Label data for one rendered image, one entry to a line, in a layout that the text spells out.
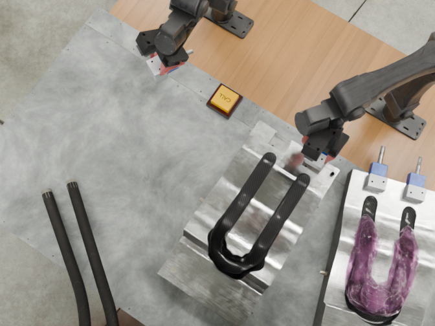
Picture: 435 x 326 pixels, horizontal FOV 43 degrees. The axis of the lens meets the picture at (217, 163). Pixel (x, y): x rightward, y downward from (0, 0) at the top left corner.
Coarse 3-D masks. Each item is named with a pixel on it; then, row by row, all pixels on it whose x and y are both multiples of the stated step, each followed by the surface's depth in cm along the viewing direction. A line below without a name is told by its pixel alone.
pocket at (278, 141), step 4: (276, 136) 155; (280, 136) 154; (272, 140) 155; (276, 140) 155; (280, 140) 155; (284, 140) 154; (288, 140) 154; (272, 144) 155; (276, 144) 155; (280, 144) 155; (284, 144) 155; (288, 144) 155; (276, 148) 154; (280, 148) 154; (284, 148) 154; (284, 152) 154
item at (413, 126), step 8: (376, 104) 164; (384, 104) 164; (368, 112) 164; (376, 112) 164; (384, 112) 162; (384, 120) 163; (392, 120) 161; (400, 120) 162; (408, 120) 163; (416, 120) 163; (424, 120) 163; (400, 128) 163; (408, 128) 163; (416, 128) 163; (408, 136) 163; (416, 136) 162
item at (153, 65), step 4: (188, 52) 153; (192, 52) 154; (156, 56) 151; (148, 60) 150; (152, 60) 150; (156, 60) 150; (160, 60) 150; (148, 64) 150; (152, 64) 150; (156, 64) 150; (160, 64) 150; (148, 68) 153; (152, 68) 150; (156, 68) 150; (160, 68) 150; (176, 68) 153; (152, 72) 150; (156, 72) 149; (168, 72) 153; (152, 76) 155; (156, 76) 150; (160, 76) 152; (164, 76) 153; (156, 80) 153; (160, 80) 154
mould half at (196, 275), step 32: (256, 128) 153; (256, 160) 151; (288, 160) 151; (224, 192) 148; (256, 192) 149; (320, 192) 149; (192, 224) 141; (256, 224) 144; (288, 224) 147; (192, 256) 146; (192, 288) 144; (224, 288) 144; (256, 288) 144
